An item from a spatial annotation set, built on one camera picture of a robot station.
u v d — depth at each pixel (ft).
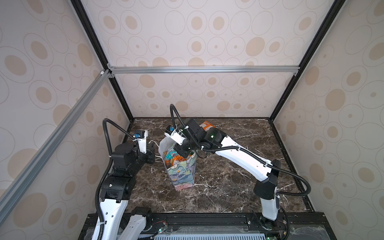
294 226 2.40
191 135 1.69
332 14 2.30
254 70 5.70
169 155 2.34
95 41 2.56
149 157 1.92
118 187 1.42
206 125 3.69
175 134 2.01
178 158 2.49
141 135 1.77
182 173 2.35
